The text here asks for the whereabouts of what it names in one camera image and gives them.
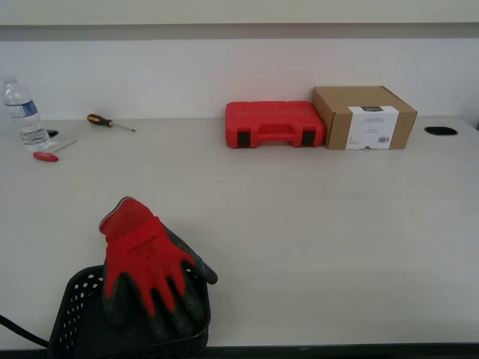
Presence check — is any red and black work glove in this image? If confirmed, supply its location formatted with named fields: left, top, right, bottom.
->
left=98, top=195, right=219, bottom=340

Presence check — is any black perforated plastic basket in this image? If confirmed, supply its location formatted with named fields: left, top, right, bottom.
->
left=47, top=264, right=212, bottom=359

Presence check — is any red plastic tool case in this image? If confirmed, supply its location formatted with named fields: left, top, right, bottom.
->
left=225, top=100, right=327, bottom=150

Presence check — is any brown cardboard box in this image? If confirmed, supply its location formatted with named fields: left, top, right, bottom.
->
left=311, top=85, right=418, bottom=151

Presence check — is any white label sleeve on box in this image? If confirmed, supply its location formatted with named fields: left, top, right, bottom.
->
left=346, top=105, right=400, bottom=151

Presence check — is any orange and black screwdriver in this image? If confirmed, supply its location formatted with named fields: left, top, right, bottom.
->
left=86, top=114, right=137, bottom=133

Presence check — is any clear plastic water bottle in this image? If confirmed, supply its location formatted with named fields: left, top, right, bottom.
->
left=2, top=76, right=51, bottom=153

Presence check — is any red-handled T hex key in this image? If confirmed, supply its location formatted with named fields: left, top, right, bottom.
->
left=32, top=139, right=79, bottom=163

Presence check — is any thick black cable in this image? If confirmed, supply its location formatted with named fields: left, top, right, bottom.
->
left=0, top=313, right=50, bottom=348

